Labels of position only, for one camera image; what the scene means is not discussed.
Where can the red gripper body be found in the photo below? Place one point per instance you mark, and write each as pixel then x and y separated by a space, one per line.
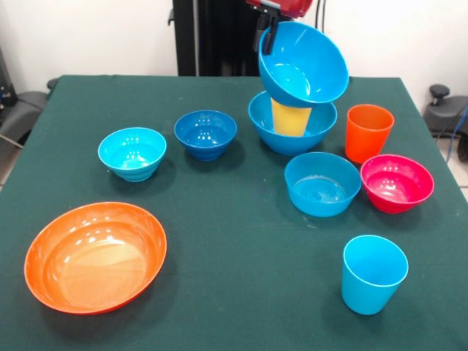
pixel 289 6

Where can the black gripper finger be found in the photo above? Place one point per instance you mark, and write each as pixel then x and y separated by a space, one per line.
pixel 260 29
pixel 271 36

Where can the large blue plastic bowl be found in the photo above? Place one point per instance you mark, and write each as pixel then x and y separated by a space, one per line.
pixel 307 62
pixel 292 144

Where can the yellow plastic cup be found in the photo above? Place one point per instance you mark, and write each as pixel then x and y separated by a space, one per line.
pixel 290 122

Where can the dark blue plastic bowl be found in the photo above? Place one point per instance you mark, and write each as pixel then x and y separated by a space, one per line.
pixel 204 135

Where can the orange plastic cup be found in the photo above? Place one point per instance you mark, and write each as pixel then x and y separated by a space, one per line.
pixel 367 135

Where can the blue flat-bottomed ringed bowl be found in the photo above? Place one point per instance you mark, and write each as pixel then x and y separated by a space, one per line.
pixel 321 194

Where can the dark green tablecloth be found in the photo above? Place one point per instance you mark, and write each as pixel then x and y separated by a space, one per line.
pixel 109 102

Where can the small cyan plastic bowl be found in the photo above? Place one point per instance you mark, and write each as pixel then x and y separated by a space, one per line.
pixel 131 155

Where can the black equipment base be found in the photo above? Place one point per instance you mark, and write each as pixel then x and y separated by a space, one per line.
pixel 18 113
pixel 444 109

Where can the pink plastic bowl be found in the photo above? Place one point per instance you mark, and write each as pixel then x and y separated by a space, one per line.
pixel 396 186

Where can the light blue plastic cup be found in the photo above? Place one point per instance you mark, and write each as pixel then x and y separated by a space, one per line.
pixel 373 281

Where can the large orange plastic bowl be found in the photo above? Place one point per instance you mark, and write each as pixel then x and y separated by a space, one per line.
pixel 95 263

